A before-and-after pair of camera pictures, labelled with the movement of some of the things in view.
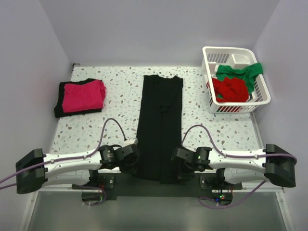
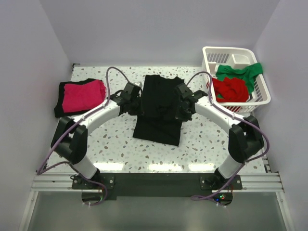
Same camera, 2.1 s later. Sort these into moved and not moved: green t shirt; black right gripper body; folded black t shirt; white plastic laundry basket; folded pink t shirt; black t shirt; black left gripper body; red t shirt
Moved: black t shirt; black left gripper body; black right gripper body
Not moved: white plastic laundry basket; red t shirt; folded pink t shirt; folded black t shirt; green t shirt
